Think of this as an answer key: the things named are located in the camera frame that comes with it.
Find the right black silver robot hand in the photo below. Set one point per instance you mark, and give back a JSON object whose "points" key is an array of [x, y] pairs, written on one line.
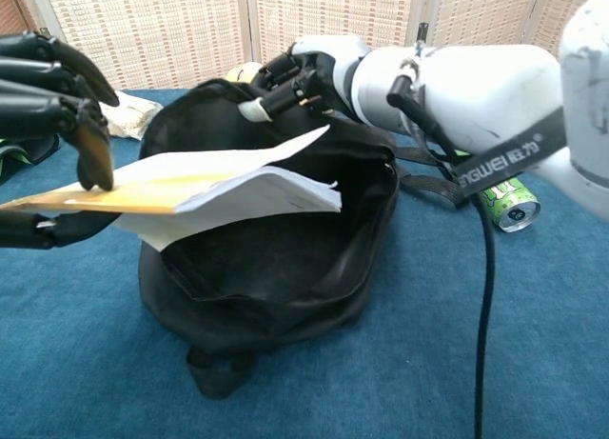
{"points": [[333, 63]]}

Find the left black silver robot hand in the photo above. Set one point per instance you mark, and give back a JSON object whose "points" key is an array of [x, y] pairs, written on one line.
{"points": [[57, 96]]}

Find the yellow white book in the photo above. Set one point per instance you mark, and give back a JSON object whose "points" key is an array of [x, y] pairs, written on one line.
{"points": [[228, 182]]}

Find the black fabric backpack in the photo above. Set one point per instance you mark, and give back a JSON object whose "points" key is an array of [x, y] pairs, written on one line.
{"points": [[266, 277]]}

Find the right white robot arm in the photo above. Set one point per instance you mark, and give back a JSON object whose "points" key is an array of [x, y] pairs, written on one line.
{"points": [[485, 86]]}

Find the green black cloth pouch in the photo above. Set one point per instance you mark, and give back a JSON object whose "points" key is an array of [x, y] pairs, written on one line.
{"points": [[28, 153]]}

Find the clear bag of snacks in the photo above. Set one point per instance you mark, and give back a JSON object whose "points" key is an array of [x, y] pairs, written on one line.
{"points": [[133, 115]]}

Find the yellow plush toy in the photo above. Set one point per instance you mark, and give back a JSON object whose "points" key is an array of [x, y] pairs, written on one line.
{"points": [[242, 72]]}

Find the woven folding screen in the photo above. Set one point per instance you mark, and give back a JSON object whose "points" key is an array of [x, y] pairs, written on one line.
{"points": [[166, 29]]}

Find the green energy drink can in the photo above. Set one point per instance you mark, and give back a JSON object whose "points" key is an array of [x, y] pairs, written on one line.
{"points": [[516, 205]]}

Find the blue table cloth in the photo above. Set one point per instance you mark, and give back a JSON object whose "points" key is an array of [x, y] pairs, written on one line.
{"points": [[547, 339]]}

